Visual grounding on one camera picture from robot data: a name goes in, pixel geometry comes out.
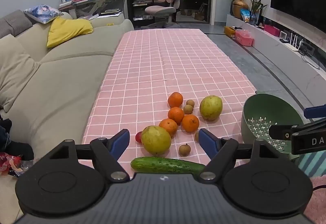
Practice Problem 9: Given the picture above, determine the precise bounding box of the beige cushion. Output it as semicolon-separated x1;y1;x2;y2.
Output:
0;34;41;113

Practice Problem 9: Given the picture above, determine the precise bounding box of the pink checked tablecloth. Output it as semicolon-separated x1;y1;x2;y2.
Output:
78;29;258;181

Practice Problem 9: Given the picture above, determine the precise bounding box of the gold vase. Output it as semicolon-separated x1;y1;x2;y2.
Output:
232;0;249;20

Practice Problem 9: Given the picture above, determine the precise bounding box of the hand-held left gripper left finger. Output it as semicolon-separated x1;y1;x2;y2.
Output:
48;129;131;182

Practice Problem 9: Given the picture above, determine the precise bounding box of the green potted plant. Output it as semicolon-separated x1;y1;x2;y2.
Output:
247;0;270;25

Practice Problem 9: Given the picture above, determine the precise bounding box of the grey sofa cushion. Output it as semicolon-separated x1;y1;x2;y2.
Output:
0;10;33;39

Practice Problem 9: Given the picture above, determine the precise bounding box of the blue printed pillow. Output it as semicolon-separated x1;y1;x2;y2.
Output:
24;5;64;24

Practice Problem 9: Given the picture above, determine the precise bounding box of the red snack packet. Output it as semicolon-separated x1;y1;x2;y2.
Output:
0;152;33;177

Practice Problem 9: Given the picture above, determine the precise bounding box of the yellow box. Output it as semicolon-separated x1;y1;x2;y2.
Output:
224;26;242;38

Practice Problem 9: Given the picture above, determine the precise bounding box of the green cucumber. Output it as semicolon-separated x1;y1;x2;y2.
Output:
130;156;206;174

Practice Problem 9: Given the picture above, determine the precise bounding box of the teal striped cloth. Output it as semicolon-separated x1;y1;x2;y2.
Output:
297;151;326;179

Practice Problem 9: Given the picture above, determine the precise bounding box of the yellow pillow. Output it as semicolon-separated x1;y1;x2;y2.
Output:
46;17;93;48

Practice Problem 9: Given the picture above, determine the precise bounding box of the yellow-green pear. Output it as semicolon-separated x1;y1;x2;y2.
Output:
199;95;223;121
141;125;172;156

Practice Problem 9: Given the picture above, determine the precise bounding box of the pink office chair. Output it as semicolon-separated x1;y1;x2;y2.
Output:
145;0;182;28

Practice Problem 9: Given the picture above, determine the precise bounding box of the grey television console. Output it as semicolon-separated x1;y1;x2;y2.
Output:
225;14;326;113

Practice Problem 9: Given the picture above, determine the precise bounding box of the dark clothing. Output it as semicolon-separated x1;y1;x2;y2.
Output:
0;118;34;161

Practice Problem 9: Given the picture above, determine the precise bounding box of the beige sofa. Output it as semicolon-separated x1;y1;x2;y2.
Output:
0;9;134;224

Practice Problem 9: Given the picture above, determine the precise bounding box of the magenta box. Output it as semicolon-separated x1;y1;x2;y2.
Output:
264;24;281;36

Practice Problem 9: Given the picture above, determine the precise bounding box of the blue snack bag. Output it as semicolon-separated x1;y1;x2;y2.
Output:
240;9;251;23

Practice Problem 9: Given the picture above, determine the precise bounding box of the white router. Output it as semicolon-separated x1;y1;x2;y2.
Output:
288;32;305;49

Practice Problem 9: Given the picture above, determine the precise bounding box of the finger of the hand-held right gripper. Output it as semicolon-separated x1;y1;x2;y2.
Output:
304;104;326;119
269;120;326;139

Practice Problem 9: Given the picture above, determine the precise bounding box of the green colander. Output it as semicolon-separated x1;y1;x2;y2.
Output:
241;94;305;154

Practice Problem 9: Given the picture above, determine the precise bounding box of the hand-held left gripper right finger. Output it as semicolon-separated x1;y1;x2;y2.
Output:
199;129;292;181

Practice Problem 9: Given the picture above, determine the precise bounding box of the orange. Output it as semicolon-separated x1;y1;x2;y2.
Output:
167;107;185;125
167;92;183;108
181;114;200;133
159;118;178;137

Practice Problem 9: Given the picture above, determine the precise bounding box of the pink box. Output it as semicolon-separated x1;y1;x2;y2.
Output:
235;29;254;47

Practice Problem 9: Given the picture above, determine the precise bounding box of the pink fluffy rug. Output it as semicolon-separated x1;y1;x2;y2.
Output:
303;176;326;224

